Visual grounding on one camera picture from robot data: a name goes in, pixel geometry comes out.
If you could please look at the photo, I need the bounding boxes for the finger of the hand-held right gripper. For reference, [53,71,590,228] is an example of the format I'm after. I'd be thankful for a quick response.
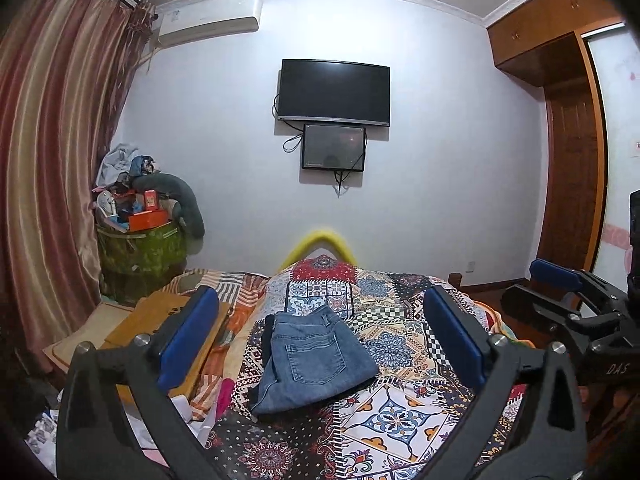
[501,283,602,337]
[529,258,627,302]

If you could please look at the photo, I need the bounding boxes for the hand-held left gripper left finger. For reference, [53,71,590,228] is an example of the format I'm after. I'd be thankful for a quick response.
[55,285,236,480]

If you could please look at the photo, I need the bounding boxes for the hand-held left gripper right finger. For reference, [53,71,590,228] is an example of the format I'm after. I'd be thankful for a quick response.
[423,285,588,480]

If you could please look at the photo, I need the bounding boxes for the blue denim pants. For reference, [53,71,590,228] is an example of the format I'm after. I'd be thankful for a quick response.
[250,304,381,416]

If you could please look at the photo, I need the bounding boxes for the brown cardboard box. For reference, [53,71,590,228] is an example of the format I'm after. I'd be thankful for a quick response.
[42,290,232,403]

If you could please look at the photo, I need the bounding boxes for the dark cloth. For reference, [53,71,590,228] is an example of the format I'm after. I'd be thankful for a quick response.
[249,313,278,413]

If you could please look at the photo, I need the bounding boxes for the white crumpled cloth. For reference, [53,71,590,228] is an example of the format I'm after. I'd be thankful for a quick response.
[170,392,221,448]

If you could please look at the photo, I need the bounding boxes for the wooden door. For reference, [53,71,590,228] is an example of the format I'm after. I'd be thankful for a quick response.
[536,85,601,286]

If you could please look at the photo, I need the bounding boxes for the colourful patchwork blanket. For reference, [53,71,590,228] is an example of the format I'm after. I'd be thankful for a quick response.
[165,255,531,480]

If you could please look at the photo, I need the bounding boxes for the green storage bin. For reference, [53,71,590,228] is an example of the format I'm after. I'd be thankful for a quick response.
[96,222,188,303]

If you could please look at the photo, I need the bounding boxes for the orange box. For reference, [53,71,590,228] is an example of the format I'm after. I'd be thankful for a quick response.
[127,210,168,232]

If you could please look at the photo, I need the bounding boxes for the white sliding wardrobe door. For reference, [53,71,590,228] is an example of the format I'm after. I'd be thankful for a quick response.
[585,22,640,286]

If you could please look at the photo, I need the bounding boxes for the grey plush toy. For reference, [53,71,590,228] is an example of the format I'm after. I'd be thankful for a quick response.
[131,173,206,239]

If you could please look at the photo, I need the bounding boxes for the red floral white cloth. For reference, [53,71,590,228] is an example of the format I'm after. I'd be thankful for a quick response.
[22,410,60,463]

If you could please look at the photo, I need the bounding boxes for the pile of clothes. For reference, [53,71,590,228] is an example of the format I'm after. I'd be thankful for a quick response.
[95,144,161,196]

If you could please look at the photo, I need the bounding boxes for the wooden overhead cabinet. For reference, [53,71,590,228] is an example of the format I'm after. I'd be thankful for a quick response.
[486,0,631,88]

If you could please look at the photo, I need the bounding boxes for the striped pink curtain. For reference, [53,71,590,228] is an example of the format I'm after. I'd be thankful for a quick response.
[0,0,156,376]

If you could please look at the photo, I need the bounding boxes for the white air conditioner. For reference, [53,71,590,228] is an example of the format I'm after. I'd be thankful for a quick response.
[156,0,263,50]

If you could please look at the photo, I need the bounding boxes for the yellow foam bed rail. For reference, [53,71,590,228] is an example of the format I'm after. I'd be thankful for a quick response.
[277,229,358,273]

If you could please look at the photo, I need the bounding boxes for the small black wall monitor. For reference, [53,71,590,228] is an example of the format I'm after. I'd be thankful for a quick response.
[301,122,367,172]

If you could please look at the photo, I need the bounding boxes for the black wall television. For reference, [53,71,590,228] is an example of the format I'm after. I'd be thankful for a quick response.
[276,58,392,127]

